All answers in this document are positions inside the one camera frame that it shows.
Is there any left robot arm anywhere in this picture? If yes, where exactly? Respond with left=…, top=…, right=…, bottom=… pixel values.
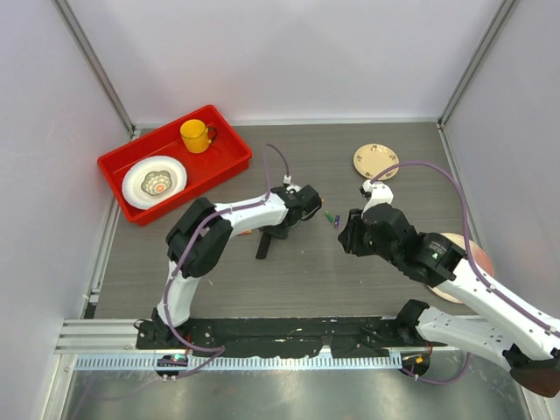
left=145, top=185, right=322, bottom=349

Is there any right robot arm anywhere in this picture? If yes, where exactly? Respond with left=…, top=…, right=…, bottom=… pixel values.
left=338, top=203, right=559, bottom=398

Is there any cream floral plate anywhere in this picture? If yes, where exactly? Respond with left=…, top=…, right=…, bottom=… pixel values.
left=353, top=143, right=399, bottom=179

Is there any red plastic tray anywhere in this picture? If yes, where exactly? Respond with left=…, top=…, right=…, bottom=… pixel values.
left=97, top=105, right=252, bottom=226

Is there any pink white plate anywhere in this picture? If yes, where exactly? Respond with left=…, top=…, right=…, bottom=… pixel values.
left=428, top=233, right=494, bottom=305

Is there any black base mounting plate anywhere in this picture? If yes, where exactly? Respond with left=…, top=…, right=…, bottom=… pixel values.
left=134, top=317, right=429, bottom=359

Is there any yellow mug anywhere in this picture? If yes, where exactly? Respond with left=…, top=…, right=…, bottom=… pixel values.
left=179, top=119, right=218, bottom=154

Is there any small patterned bowl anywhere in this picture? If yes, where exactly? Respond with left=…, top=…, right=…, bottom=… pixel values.
left=140, top=171, right=173, bottom=197

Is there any white paper plate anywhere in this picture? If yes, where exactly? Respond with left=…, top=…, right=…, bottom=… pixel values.
left=122, top=155, right=188, bottom=210

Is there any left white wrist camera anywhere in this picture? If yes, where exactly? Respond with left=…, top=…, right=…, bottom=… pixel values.
left=283, top=175, right=301, bottom=194

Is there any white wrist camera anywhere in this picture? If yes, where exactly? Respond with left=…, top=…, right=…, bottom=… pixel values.
left=283, top=175, right=301, bottom=194
left=360, top=179, right=394, bottom=212

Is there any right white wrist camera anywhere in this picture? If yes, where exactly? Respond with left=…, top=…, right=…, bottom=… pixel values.
left=360, top=179, right=394, bottom=212

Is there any white slotted cable duct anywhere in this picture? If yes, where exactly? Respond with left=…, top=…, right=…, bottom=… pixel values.
left=74, top=352, right=403, bottom=372

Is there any right aluminium frame post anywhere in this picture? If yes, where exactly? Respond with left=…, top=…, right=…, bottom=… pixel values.
left=437, top=0, right=519, bottom=130

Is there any aluminium frame post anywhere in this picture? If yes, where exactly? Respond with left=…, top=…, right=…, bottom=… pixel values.
left=437, top=0, right=519, bottom=130
left=52, top=0, right=136, bottom=137

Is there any left aluminium frame post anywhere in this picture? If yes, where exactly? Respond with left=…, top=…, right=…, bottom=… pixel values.
left=52, top=0, right=136, bottom=137

